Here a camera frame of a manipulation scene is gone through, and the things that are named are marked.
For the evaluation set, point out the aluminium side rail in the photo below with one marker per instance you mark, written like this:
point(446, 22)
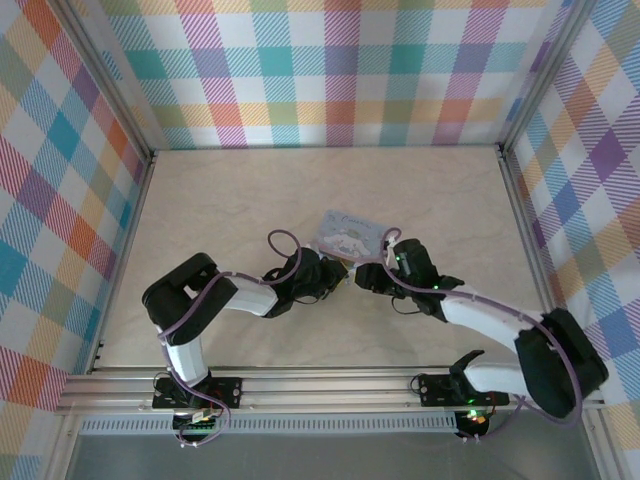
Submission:
point(130, 225)
point(525, 220)

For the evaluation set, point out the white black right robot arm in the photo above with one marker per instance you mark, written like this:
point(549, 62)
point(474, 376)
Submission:
point(490, 315)

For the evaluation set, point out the aluminium frame post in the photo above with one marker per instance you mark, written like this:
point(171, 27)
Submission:
point(107, 85)
point(545, 75)

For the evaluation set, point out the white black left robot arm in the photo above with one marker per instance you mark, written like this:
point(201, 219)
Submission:
point(250, 297)

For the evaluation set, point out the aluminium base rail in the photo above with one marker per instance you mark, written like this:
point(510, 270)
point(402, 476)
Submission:
point(325, 390)

